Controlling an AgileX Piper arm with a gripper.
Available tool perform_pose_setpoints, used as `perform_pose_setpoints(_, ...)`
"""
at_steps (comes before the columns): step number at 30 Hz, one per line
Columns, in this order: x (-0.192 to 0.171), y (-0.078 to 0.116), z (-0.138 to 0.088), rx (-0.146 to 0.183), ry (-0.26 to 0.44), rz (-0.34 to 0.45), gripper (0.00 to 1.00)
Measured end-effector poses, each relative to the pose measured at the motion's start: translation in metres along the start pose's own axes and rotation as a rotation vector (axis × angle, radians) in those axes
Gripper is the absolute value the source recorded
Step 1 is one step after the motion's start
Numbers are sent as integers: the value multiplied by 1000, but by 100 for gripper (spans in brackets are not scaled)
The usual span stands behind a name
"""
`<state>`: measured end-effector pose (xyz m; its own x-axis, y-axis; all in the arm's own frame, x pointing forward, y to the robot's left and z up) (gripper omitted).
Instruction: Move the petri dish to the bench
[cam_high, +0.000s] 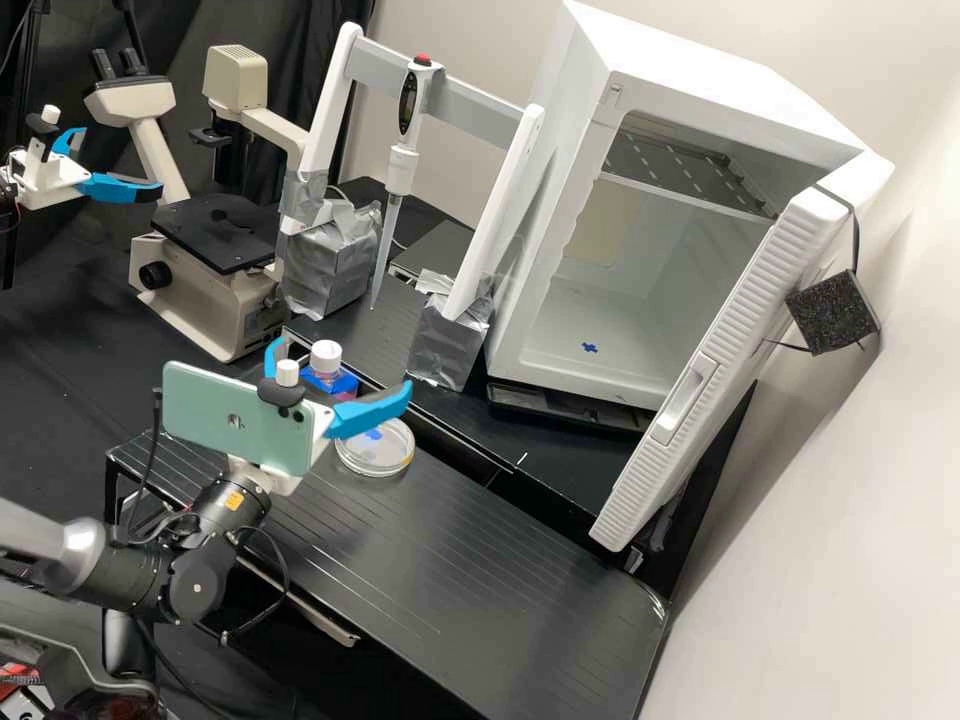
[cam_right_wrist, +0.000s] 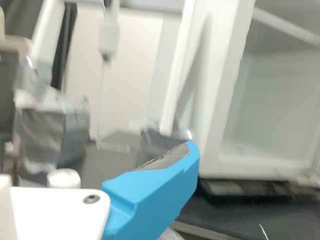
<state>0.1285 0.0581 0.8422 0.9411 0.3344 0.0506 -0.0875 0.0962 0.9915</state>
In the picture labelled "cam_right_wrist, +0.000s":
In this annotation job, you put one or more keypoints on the white incubator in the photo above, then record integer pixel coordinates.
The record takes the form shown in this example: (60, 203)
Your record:
(275, 100)

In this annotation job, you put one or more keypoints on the pipette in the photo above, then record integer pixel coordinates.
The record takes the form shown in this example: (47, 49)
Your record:
(108, 37)

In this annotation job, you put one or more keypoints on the small bottle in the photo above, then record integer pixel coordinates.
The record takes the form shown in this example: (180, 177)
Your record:
(63, 177)

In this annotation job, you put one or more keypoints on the black tray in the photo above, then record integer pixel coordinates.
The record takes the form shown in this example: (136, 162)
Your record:
(237, 187)

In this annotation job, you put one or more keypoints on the white pipette stand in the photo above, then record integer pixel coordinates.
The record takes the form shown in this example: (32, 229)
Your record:
(180, 75)

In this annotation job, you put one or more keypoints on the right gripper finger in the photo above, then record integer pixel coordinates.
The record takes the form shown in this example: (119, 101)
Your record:
(155, 200)

